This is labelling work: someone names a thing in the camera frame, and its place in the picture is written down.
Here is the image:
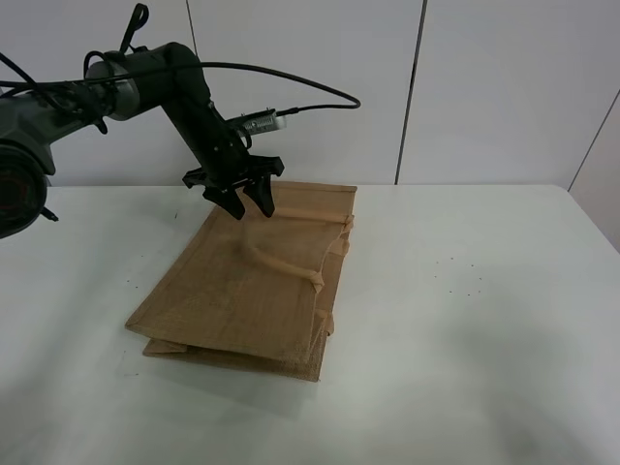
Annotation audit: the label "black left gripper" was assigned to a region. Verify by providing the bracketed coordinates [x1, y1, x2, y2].
[182, 104, 284, 220]

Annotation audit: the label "brown linen bag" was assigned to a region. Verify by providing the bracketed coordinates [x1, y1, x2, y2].
[126, 182, 356, 382]

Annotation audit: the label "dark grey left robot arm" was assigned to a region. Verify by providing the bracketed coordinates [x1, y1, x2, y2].
[1, 43, 284, 237]

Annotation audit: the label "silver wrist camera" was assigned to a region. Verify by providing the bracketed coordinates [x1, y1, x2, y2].
[226, 108, 287, 138]

